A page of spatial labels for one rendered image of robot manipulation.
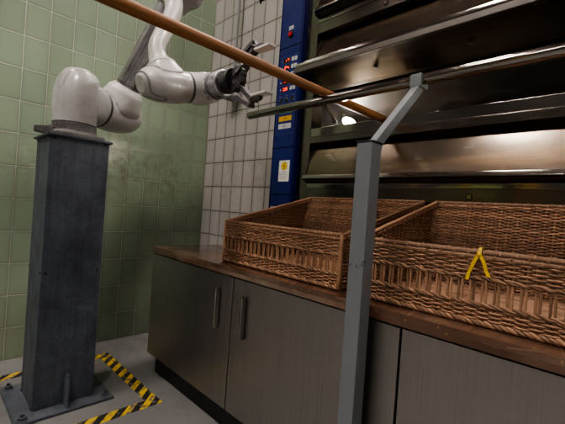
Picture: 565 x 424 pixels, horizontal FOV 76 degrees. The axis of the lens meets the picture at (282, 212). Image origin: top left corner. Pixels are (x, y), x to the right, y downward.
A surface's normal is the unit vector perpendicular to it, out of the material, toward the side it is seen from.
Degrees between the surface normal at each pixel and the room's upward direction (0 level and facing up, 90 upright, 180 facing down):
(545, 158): 70
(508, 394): 90
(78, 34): 90
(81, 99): 88
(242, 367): 90
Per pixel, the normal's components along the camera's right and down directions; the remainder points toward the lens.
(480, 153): -0.64, -0.39
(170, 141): 0.70, 0.05
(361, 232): -0.71, -0.04
